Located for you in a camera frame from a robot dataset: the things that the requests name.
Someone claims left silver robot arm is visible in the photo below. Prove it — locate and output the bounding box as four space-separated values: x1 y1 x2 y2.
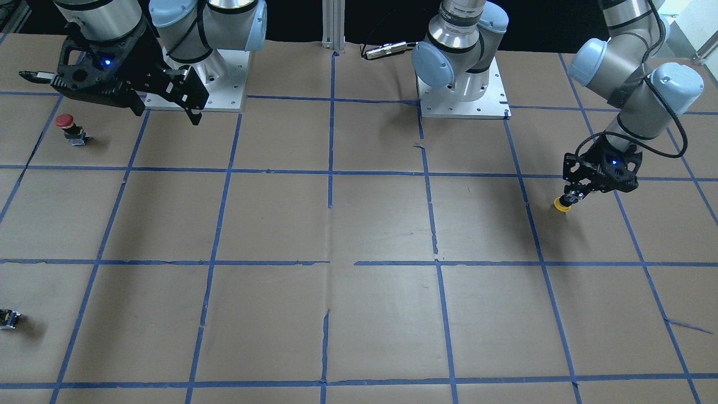
411 1 703 212

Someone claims brown paper table cover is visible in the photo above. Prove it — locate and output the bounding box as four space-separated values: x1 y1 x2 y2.
1 34 717 403

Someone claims silver cable connector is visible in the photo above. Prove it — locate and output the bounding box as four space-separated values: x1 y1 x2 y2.
361 41 418 61

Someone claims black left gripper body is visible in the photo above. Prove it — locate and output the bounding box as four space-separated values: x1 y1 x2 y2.
563 132 643 194

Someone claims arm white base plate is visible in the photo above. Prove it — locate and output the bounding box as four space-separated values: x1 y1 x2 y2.
144 49 250 112
416 58 512 120

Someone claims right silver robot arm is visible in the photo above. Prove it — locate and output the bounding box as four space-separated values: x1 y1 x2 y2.
31 1 268 126

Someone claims aluminium frame post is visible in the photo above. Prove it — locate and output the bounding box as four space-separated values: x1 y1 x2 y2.
321 0 346 53

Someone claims red emergency stop button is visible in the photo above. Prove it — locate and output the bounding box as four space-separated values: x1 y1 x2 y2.
54 113 88 146

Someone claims yellow push button switch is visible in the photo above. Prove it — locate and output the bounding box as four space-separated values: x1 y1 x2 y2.
554 192 581 213

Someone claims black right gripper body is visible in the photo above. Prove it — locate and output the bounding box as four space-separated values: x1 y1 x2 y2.
50 16 171 108

